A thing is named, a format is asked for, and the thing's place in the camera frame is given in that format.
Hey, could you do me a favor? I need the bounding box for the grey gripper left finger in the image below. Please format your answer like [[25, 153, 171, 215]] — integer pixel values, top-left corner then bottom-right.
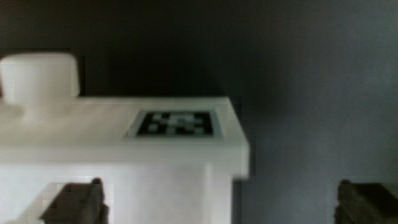
[[39, 178, 109, 224]]

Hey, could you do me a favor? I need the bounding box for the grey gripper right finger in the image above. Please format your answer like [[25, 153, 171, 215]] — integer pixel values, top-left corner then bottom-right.
[[334, 180, 398, 224]]

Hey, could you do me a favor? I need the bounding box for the white front drawer box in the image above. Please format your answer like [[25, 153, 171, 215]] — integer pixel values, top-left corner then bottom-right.
[[0, 53, 249, 224]]

